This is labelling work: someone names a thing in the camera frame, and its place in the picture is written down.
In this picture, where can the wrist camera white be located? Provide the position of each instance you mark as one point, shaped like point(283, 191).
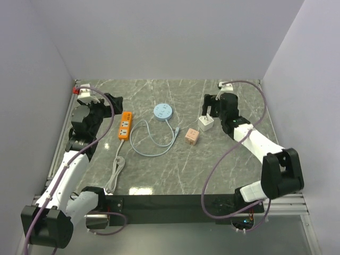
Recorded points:
point(84, 95)
point(224, 87)

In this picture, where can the aluminium frame rail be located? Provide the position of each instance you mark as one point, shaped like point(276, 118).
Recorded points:
point(220, 206)

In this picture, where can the white cube plug adapter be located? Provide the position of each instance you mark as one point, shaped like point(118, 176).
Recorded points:
point(205, 122)

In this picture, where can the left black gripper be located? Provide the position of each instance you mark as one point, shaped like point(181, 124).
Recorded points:
point(116, 102)

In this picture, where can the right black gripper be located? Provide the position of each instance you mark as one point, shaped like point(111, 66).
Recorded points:
point(209, 100)

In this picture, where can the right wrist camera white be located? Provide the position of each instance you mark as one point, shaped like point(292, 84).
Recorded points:
point(224, 87)

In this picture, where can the black base bar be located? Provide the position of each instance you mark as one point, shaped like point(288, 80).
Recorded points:
point(152, 209)

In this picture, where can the round blue power socket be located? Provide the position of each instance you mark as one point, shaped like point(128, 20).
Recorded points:
point(163, 112)

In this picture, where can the orange power strip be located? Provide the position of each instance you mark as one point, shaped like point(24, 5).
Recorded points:
point(125, 126)

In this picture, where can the pink cube plug adapter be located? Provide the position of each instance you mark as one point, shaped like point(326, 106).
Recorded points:
point(191, 136)

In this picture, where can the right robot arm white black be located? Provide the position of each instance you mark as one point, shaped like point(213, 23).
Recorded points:
point(281, 172)

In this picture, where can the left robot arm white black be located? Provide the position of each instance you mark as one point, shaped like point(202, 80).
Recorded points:
point(50, 222)

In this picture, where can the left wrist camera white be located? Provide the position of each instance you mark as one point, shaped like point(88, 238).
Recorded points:
point(84, 95)

